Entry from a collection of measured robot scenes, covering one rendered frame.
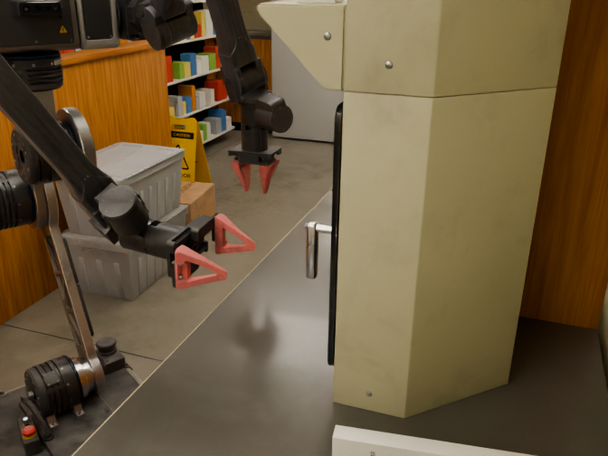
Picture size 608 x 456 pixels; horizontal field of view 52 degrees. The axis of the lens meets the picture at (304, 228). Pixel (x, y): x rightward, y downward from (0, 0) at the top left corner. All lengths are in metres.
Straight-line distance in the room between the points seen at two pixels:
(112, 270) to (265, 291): 2.00
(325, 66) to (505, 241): 0.35
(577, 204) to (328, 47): 0.58
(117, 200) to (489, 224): 0.54
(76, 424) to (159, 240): 1.20
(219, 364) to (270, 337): 0.12
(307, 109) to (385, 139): 5.30
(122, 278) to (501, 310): 2.47
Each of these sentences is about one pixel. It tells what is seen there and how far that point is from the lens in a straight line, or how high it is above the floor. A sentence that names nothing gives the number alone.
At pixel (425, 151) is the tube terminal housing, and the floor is 1.34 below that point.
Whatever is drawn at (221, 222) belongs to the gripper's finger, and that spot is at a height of 1.17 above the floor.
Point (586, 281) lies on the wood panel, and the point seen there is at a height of 1.03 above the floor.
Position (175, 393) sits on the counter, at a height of 0.94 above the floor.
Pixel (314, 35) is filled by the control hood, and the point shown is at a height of 1.47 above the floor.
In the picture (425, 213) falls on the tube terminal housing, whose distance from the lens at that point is 0.80.
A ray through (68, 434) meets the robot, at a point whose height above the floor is 0.26.
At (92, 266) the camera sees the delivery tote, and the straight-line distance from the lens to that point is 3.29.
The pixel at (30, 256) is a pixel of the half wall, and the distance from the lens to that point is 3.30.
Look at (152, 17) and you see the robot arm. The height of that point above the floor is 1.45.
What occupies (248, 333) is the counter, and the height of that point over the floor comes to 0.94.
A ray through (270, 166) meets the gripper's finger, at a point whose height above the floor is 1.16.
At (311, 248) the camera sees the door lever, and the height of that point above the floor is 1.17.
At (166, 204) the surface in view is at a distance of 3.38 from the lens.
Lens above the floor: 1.55
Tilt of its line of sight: 23 degrees down
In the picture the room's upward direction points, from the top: 1 degrees clockwise
